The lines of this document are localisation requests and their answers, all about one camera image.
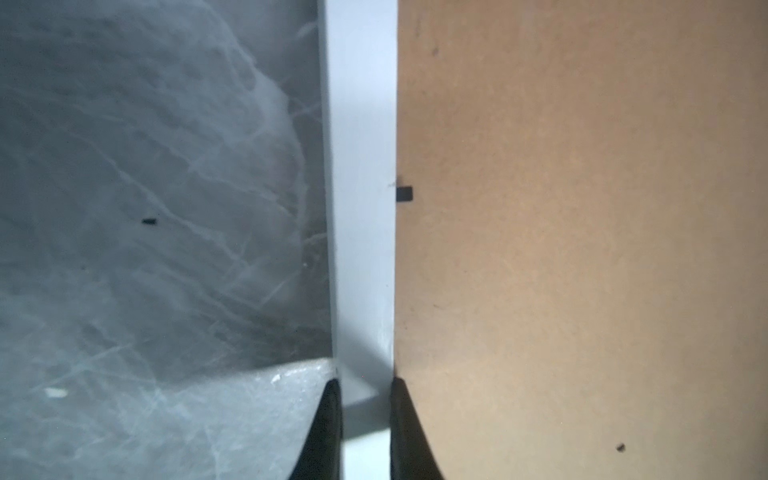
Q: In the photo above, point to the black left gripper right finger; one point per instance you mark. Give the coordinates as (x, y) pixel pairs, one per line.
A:
(410, 454)

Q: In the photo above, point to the brown backing board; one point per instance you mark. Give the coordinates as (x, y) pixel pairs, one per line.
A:
(582, 273)

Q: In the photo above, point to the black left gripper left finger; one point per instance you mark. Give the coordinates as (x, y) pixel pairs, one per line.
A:
(320, 457)

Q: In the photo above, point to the white picture frame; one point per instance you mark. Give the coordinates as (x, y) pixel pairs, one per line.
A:
(359, 50)

